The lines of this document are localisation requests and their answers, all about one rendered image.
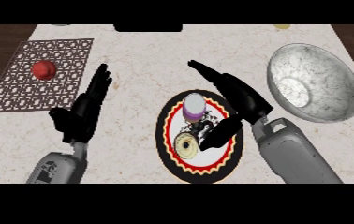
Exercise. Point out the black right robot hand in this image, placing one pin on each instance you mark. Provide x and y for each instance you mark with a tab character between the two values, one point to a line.
239	93

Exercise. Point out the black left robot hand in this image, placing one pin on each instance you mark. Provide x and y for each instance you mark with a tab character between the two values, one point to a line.
87	106

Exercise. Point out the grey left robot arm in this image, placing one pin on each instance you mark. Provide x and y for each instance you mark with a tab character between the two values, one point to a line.
59	166

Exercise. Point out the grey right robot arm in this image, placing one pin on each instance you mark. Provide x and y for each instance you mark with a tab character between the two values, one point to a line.
292	152

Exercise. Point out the purple can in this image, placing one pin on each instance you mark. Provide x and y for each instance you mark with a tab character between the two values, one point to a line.
193	107

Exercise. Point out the white marbled bowl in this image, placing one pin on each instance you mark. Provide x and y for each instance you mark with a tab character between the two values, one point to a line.
312	81

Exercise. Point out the black red patterned plate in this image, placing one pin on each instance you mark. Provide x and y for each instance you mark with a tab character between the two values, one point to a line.
199	168

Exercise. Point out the brown lattice placemat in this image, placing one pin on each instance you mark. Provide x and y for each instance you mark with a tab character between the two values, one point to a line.
41	90

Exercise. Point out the red round fruit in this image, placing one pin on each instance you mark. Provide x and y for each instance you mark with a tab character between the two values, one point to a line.
43	70

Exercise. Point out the yellow round object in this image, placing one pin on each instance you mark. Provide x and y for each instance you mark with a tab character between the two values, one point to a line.
281	26

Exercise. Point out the grey round object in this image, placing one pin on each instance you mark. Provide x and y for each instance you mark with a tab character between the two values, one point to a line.
60	24

